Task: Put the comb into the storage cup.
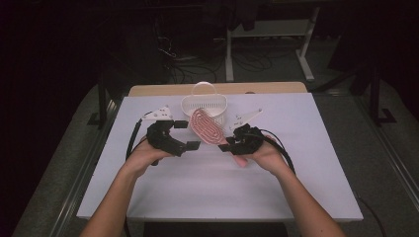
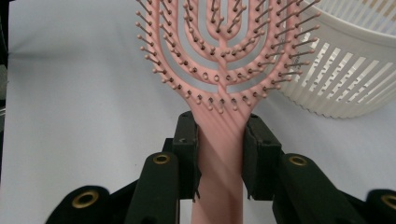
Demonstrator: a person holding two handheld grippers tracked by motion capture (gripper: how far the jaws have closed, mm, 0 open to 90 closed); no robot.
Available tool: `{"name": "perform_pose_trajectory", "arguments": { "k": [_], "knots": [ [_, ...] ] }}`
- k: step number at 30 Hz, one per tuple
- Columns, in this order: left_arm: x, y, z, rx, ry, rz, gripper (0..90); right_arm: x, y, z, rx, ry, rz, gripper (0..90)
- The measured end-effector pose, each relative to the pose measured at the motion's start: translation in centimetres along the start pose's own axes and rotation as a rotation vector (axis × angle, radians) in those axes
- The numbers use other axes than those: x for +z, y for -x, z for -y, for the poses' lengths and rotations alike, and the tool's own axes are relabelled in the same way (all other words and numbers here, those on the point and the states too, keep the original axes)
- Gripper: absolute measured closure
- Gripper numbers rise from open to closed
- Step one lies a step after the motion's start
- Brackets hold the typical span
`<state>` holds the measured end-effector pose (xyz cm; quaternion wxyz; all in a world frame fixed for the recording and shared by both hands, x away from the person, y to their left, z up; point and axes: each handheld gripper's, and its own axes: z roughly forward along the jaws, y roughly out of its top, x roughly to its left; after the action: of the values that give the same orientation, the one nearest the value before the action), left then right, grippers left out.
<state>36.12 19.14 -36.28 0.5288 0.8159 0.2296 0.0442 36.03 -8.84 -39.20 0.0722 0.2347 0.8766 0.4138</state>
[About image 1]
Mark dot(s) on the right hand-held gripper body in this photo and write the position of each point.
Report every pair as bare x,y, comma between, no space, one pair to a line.
248,140

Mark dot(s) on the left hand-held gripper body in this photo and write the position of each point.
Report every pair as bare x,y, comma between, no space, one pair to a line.
161,135

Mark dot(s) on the pink hairbrush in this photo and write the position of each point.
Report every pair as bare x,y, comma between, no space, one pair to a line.
206,126

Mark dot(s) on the white slatted basket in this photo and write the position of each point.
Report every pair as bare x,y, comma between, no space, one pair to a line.
204,103

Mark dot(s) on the person's left hand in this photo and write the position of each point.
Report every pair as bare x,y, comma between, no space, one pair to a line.
141,158

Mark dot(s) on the person's right hand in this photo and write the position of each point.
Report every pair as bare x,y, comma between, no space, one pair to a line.
271,159

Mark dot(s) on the black metal stand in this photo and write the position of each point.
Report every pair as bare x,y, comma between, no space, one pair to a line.
102,105
375,98

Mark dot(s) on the aluminium rail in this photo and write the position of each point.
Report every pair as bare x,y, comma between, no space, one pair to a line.
85,164
388,141

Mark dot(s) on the white metal table frame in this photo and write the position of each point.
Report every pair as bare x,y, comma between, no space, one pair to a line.
270,29

